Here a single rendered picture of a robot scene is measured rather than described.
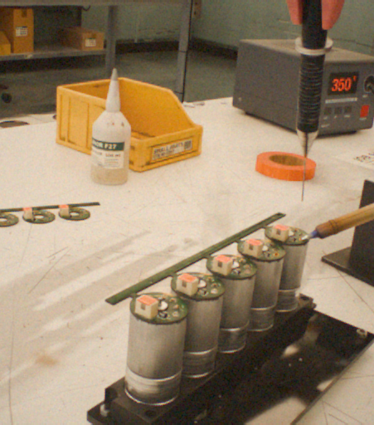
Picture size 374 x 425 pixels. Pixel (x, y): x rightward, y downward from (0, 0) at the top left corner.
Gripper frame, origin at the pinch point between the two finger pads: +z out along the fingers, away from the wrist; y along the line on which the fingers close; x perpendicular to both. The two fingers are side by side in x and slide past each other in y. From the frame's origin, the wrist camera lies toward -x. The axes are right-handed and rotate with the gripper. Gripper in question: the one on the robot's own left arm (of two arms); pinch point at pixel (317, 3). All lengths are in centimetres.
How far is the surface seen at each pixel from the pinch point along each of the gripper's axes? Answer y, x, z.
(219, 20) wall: 224, -522, 235
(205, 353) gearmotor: 1.4, 8.9, 13.3
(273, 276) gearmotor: 0.2, 3.0, 13.2
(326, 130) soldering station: 8, -42, 32
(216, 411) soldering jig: 0.2, 10.3, 15.2
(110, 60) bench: 194, -286, 164
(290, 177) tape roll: 7.4, -25.0, 27.3
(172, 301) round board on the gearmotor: 2.7, 9.2, 10.1
